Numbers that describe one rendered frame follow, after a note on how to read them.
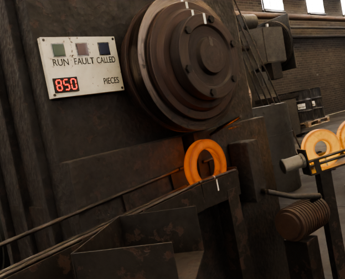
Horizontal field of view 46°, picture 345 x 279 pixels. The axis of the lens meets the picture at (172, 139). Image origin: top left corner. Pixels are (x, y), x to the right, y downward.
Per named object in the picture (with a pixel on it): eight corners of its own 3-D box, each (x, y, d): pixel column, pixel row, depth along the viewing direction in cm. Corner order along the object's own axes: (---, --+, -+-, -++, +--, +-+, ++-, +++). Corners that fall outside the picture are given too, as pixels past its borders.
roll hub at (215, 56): (178, 105, 128) (161, 16, 126) (235, 96, 146) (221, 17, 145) (191, 102, 124) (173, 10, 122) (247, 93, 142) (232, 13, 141)
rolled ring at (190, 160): (221, 135, 148) (215, 135, 150) (185, 144, 136) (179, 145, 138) (231, 184, 149) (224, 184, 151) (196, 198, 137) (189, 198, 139)
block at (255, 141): (236, 202, 162) (225, 143, 161) (248, 197, 168) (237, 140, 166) (257, 203, 154) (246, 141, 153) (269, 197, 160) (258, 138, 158)
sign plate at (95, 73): (49, 99, 120) (36, 39, 119) (121, 91, 137) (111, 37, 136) (52, 98, 118) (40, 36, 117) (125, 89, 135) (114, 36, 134)
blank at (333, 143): (295, 135, 165) (299, 135, 162) (331, 124, 167) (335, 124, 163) (306, 171, 166) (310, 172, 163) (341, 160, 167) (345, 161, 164)
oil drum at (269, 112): (233, 196, 432) (218, 113, 428) (266, 182, 471) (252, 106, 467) (282, 197, 388) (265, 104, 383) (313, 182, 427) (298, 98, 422)
